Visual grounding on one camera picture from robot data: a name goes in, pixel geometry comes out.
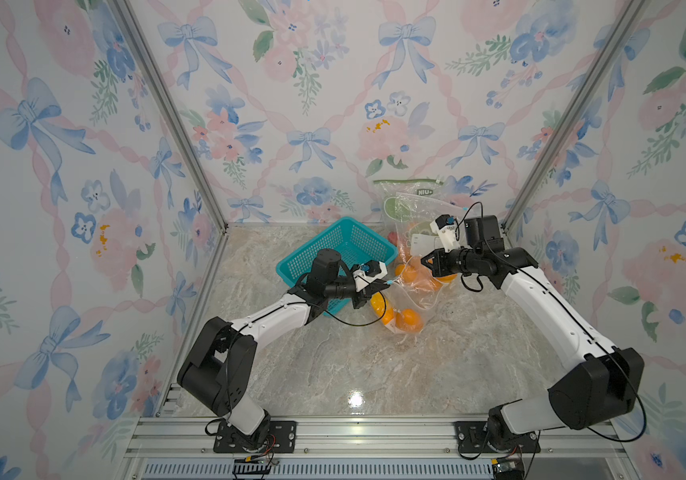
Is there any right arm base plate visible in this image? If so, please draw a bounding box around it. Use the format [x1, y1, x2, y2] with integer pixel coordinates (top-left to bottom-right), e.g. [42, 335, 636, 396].
[453, 420, 541, 456]

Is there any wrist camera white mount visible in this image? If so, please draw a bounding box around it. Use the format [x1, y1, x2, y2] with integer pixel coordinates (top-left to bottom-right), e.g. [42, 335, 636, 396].
[352, 260, 388, 285]
[430, 214, 460, 252]

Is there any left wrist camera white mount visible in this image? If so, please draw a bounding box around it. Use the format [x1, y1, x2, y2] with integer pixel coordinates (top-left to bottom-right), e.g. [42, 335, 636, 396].
[352, 260, 388, 285]

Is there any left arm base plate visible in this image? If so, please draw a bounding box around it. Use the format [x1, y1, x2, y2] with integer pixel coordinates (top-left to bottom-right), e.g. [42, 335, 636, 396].
[206, 420, 298, 454]

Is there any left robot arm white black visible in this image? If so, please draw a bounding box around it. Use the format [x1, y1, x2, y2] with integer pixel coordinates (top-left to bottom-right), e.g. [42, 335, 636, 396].
[177, 249, 389, 446]

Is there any clear zip-top bag green print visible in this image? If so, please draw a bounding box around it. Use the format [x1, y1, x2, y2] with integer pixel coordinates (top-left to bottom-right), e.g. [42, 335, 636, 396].
[374, 178, 443, 244]

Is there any clear plastic bag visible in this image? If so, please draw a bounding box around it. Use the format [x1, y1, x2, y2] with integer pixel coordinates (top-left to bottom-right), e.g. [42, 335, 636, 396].
[379, 278, 439, 334]
[396, 198, 466, 266]

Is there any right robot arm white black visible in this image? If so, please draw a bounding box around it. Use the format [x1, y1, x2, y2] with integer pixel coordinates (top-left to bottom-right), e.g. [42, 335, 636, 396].
[421, 214, 645, 450]

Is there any small yellow mango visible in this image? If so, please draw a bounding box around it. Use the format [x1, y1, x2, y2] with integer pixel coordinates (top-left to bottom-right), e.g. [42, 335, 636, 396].
[370, 292, 396, 326]

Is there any teal plastic mesh basket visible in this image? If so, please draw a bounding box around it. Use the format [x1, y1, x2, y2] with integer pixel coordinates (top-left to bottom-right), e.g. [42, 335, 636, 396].
[276, 217, 397, 325]

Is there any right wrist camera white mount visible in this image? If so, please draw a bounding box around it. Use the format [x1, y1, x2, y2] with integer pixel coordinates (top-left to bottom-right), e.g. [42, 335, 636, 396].
[430, 214, 460, 252]

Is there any orange mango top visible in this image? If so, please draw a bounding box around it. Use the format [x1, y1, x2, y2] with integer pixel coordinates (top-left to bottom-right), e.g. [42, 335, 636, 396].
[395, 257, 457, 292]

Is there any aluminium front rail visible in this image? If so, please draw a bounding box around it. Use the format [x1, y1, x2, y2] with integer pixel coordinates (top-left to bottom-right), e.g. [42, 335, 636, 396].
[115, 416, 641, 479]

